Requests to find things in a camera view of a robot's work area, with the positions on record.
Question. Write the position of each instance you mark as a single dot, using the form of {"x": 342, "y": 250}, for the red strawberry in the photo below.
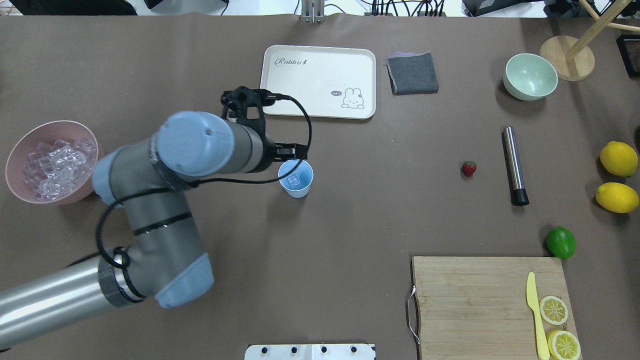
{"x": 468, "y": 168}

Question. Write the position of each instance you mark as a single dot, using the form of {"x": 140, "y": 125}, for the pile of clear ice cubes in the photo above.
{"x": 53, "y": 171}

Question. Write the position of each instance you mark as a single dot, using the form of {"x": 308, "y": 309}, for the light blue plastic cup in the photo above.
{"x": 301, "y": 168}

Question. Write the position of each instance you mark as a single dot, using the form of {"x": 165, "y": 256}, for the aluminium frame post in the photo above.
{"x": 312, "y": 11}

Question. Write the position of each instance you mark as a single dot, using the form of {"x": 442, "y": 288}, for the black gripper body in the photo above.
{"x": 269, "y": 149}

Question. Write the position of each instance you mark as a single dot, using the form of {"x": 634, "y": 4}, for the lemon half slice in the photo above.
{"x": 554, "y": 310}
{"x": 564, "y": 345}

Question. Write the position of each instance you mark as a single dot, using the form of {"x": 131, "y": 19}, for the wooden cutting board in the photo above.
{"x": 475, "y": 307}

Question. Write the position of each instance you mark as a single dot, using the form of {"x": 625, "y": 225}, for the green lime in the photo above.
{"x": 561, "y": 242}

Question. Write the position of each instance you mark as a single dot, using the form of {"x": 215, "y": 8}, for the lower lemon half slice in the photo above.
{"x": 564, "y": 345}

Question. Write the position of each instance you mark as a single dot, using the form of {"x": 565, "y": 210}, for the pink bowl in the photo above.
{"x": 47, "y": 132}

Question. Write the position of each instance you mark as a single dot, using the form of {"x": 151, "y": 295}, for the grey folded cloth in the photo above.
{"x": 412, "y": 73}

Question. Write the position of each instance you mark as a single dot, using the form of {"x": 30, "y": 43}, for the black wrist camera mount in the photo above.
{"x": 247, "y": 106}

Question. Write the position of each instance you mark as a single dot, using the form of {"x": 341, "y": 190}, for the cream rabbit tray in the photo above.
{"x": 332, "y": 82}

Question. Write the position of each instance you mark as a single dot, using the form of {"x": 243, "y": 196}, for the whole yellow lemon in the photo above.
{"x": 617, "y": 197}
{"x": 619, "y": 159}

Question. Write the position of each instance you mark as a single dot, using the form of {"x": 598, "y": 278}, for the wooden mug tree stand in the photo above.
{"x": 571, "y": 57}

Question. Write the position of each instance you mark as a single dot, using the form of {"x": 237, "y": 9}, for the mint green bowl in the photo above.
{"x": 529, "y": 77}

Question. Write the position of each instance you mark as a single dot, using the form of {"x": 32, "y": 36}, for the upper lemon half slice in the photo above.
{"x": 554, "y": 310}

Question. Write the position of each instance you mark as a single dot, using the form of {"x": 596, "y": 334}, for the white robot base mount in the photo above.
{"x": 318, "y": 351}

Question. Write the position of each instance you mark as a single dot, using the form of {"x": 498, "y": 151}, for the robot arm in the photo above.
{"x": 148, "y": 244}

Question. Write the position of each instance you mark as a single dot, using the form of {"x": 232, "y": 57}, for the yellow plastic knife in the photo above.
{"x": 541, "y": 347}

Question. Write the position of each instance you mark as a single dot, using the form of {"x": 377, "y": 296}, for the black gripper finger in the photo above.
{"x": 290, "y": 151}

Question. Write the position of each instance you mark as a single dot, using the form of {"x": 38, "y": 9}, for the steel muddler black tip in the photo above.
{"x": 518, "y": 193}

